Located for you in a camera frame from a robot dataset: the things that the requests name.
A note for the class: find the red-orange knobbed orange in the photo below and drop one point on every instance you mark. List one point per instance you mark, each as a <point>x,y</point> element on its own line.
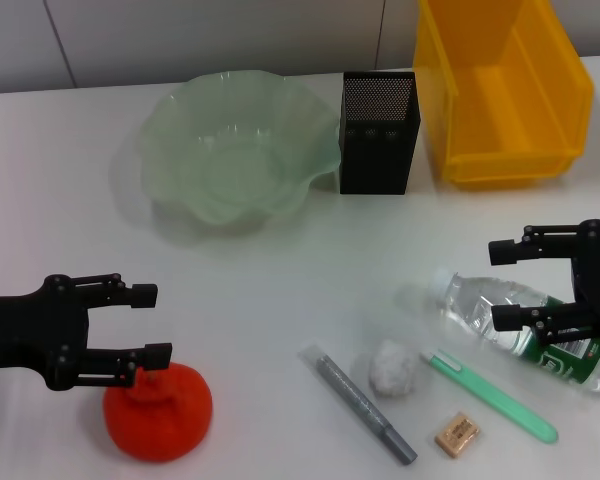
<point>165,420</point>

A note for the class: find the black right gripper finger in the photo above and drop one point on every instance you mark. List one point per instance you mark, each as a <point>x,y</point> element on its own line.
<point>507,317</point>
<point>502,252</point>

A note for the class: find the grey marker pen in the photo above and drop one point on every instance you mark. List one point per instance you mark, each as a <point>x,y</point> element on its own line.
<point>360,405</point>

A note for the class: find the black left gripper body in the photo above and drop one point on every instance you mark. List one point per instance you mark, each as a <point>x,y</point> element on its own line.
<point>20,330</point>

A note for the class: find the small tan eraser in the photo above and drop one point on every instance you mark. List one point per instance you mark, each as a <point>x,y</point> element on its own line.
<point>457,434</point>

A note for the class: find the black mesh pen holder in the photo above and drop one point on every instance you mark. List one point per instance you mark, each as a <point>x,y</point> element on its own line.
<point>375,160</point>

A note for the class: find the mint green pen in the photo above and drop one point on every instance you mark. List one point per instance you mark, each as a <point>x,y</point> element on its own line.
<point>500,405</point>

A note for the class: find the white paper ball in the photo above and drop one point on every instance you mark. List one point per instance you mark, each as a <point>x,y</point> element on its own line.
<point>392,370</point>

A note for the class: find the yellow plastic bin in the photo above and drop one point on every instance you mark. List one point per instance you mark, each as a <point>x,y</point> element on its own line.
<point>505,125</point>

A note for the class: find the wavy green glass fruit plate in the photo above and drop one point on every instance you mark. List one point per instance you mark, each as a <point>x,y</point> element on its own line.
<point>240,160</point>

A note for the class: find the clear water bottle green label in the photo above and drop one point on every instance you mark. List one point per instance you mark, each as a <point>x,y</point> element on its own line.
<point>475,305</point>

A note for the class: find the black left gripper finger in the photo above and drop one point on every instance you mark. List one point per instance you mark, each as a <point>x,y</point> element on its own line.
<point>155,355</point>
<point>142,296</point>

